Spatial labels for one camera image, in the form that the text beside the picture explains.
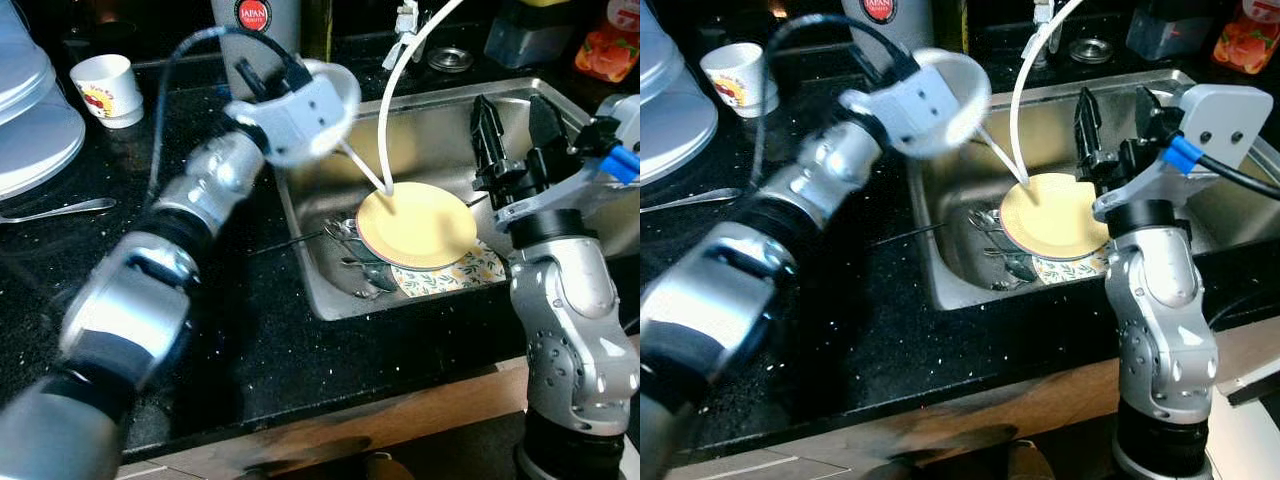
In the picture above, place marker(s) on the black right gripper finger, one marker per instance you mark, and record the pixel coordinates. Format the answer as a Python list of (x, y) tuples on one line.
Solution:
[(488, 135), (1155, 112), (548, 128), (1090, 125)]

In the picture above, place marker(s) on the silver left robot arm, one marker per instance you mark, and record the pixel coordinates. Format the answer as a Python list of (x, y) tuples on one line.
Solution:
[(730, 300), (130, 300)]

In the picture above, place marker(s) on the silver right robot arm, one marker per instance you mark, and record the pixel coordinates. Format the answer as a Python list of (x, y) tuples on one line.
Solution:
[(570, 330), (1160, 330)]

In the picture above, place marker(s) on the stainless steel sink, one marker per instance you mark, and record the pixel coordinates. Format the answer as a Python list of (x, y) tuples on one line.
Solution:
[(1060, 140), (440, 140)]

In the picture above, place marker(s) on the thin black stick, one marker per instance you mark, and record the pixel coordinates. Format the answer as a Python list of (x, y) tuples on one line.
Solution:
[(478, 200), (905, 237), (290, 242)]

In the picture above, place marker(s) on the round metal drain cap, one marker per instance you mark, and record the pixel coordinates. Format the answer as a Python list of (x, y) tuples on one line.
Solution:
[(1090, 50), (450, 58)]

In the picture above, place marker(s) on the dark jar with yellow lid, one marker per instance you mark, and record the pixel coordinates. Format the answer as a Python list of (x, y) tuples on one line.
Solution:
[(1165, 35), (525, 40)]

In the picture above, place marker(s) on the orange pump soap bottle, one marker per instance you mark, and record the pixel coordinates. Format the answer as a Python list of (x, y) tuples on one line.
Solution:
[(605, 55), (1245, 45)]

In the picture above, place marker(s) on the yellow plate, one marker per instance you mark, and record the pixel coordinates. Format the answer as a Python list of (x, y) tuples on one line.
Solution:
[(420, 225), (1050, 215)]

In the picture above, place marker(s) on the floral print plate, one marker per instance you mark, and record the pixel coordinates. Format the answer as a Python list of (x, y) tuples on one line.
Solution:
[(470, 272), (1070, 268)]

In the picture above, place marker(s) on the gooseneck metal faucet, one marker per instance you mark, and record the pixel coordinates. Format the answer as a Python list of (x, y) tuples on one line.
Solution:
[(405, 45), (1043, 15)]

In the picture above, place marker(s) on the white round appliance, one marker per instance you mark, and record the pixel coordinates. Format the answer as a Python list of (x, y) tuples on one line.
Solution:
[(670, 110), (35, 130)]

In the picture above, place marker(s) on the metal spoon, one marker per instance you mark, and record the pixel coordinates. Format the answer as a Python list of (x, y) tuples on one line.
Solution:
[(365, 272), (715, 195), (85, 206), (340, 232), (1005, 268), (985, 218)]

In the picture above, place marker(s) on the yellow oil bottle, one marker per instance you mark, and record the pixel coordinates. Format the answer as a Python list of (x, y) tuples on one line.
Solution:
[(317, 30), (950, 25)]

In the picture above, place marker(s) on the white printed paper cup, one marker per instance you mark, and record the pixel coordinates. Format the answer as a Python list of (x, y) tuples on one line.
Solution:
[(105, 95), (740, 80)]

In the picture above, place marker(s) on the steel canister with red label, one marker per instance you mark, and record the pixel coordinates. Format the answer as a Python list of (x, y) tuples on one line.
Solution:
[(885, 25), (255, 40)]

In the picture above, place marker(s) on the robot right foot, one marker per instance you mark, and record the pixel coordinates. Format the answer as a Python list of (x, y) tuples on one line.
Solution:
[(1030, 462), (388, 467)]

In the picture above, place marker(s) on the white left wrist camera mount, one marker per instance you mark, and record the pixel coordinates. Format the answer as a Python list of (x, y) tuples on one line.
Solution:
[(300, 110), (930, 105)]

